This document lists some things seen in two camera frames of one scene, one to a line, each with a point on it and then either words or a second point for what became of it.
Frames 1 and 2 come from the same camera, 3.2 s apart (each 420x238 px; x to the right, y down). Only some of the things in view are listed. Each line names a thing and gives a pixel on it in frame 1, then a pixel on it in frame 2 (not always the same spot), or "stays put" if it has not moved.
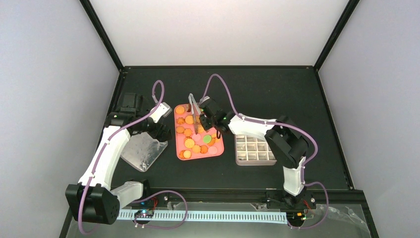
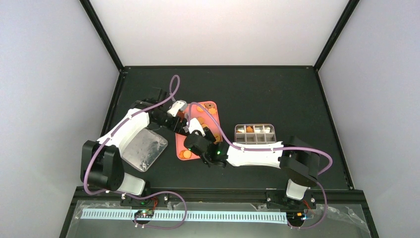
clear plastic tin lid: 141,151 stays put
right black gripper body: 207,126 -> 210,135
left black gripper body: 153,132 -> 172,125
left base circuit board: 145,213 stays put
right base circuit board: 295,217 stays put
